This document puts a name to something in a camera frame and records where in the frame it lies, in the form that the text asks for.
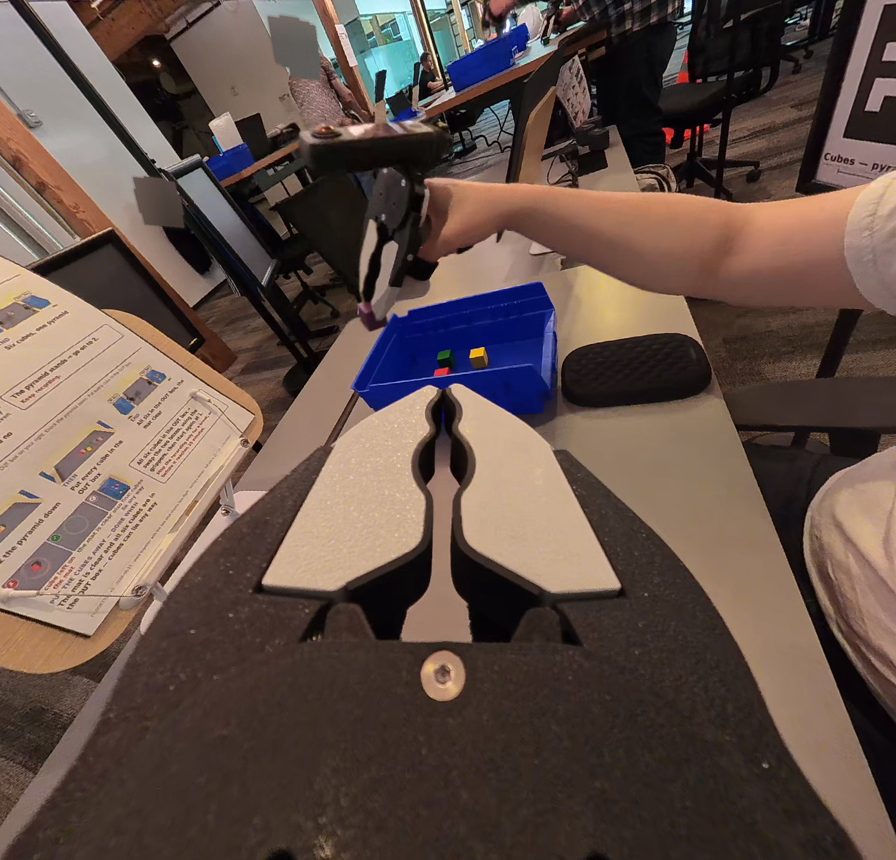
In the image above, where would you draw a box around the black mesh office chair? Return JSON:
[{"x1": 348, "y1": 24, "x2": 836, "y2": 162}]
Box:
[{"x1": 658, "y1": 0, "x2": 789, "y2": 200}]

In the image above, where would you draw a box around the large framed marker sign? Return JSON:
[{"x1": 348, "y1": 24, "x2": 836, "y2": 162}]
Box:
[{"x1": 796, "y1": 0, "x2": 896, "y2": 196}]

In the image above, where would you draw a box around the thin wooden column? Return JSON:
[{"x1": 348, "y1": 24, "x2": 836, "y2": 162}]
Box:
[{"x1": 297, "y1": 0, "x2": 372, "y2": 113}]

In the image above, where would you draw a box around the blue plastic bin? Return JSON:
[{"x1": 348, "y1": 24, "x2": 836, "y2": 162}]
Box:
[{"x1": 351, "y1": 281, "x2": 559, "y2": 416}]

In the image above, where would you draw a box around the small black desk box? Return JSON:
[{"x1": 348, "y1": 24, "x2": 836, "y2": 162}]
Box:
[{"x1": 575, "y1": 124, "x2": 610, "y2": 175}]

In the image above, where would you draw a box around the printed instruction sheet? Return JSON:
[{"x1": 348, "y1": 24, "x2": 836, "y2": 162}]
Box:
[{"x1": 0, "y1": 257, "x2": 256, "y2": 637}]

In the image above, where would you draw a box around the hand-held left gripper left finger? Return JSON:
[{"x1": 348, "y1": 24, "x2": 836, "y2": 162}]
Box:
[{"x1": 260, "y1": 386, "x2": 448, "y2": 638}]

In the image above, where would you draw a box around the person's right forearm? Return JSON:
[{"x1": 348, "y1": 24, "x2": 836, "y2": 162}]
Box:
[{"x1": 500, "y1": 181, "x2": 869, "y2": 313}]

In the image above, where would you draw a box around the dark display panel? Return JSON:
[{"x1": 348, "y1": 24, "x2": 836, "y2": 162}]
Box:
[{"x1": 28, "y1": 228, "x2": 207, "y2": 356}]

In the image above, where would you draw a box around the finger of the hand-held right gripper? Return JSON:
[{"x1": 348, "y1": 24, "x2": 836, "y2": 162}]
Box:
[
  {"x1": 357, "y1": 218, "x2": 384, "y2": 308},
  {"x1": 370, "y1": 243, "x2": 408, "y2": 322}
]

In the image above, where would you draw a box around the blue storage bin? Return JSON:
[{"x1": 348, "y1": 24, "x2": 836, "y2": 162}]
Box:
[{"x1": 446, "y1": 23, "x2": 531, "y2": 92}]

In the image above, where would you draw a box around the person's pale clothing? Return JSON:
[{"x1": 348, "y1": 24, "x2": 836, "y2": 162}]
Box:
[{"x1": 804, "y1": 170, "x2": 896, "y2": 722}]

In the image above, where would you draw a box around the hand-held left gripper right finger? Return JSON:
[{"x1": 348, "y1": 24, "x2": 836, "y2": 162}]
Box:
[{"x1": 444, "y1": 384, "x2": 624, "y2": 640}]

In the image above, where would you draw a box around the person's dark office chair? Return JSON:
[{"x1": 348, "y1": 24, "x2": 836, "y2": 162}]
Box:
[{"x1": 724, "y1": 377, "x2": 896, "y2": 459}]

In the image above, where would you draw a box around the black padded wrist rest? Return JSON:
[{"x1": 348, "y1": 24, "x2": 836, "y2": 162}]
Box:
[{"x1": 560, "y1": 333, "x2": 714, "y2": 408}]

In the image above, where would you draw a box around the person's right hand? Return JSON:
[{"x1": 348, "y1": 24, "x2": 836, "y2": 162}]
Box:
[{"x1": 417, "y1": 176, "x2": 520, "y2": 264}]

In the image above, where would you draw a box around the grey display screen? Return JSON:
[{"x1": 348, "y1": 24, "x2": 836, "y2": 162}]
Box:
[{"x1": 164, "y1": 156, "x2": 281, "y2": 295}]

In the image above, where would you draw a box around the wooden support column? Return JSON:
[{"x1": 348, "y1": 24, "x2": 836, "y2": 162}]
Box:
[{"x1": 0, "y1": 100, "x2": 239, "y2": 375}]

